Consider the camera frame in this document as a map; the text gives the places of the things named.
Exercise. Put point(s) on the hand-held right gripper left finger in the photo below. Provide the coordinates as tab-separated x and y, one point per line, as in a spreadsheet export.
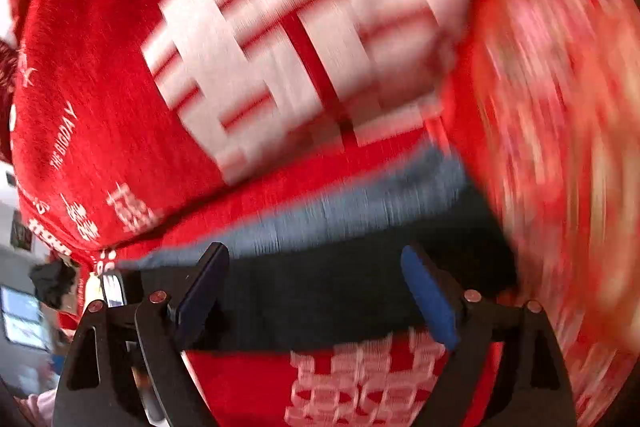
200	292

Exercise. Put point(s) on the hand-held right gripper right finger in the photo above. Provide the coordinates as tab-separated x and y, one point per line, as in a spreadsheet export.
430	302

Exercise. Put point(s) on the dark pants with patterned waistband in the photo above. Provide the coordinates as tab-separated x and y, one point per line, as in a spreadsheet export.
325	297

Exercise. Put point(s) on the dark cloth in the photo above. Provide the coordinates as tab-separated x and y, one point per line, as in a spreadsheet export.
50	282

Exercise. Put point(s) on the bright window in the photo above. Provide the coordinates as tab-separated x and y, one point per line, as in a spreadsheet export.
20	317

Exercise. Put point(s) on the red printed blanket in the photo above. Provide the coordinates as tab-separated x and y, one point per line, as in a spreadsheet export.
115	107

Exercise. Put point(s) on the red embroidered satin pillow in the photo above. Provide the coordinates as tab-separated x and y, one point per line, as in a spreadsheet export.
550	132

